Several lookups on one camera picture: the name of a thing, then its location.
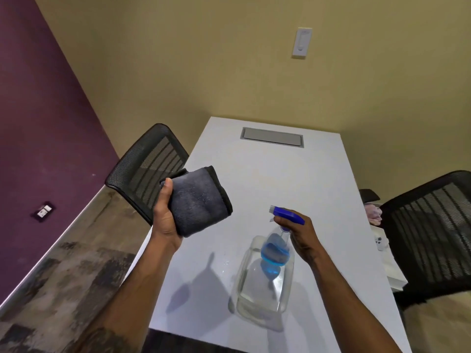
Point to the person's left hand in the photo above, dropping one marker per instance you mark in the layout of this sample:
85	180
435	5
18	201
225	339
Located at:
164	221

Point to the person's right hand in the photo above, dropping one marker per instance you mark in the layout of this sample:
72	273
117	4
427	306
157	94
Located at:
300	235

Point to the person's right fingers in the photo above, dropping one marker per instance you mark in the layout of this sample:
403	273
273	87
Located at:
285	219

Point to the person's left thumb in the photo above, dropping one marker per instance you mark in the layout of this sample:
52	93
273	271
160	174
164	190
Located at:
167	191

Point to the dark grey microfibre cloth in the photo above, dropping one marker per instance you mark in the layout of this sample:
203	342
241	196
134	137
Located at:
198	202

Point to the clear spray bottle blue nozzle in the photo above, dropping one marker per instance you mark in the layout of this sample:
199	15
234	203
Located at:
268	268

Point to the person's left forearm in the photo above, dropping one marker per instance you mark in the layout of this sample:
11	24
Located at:
121	297

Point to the person's right forearm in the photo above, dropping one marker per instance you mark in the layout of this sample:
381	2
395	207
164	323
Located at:
349	305

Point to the black mesh office chair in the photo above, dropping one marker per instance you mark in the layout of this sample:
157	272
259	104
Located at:
147	172
427	235

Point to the pink cloth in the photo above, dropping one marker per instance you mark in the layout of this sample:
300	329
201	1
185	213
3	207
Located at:
374	212

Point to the small white device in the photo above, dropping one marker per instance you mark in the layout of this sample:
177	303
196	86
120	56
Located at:
380	244

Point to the white box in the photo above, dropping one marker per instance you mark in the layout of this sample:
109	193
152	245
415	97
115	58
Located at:
392	260

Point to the white wall light switch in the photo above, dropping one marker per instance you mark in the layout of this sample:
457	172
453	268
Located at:
302	42

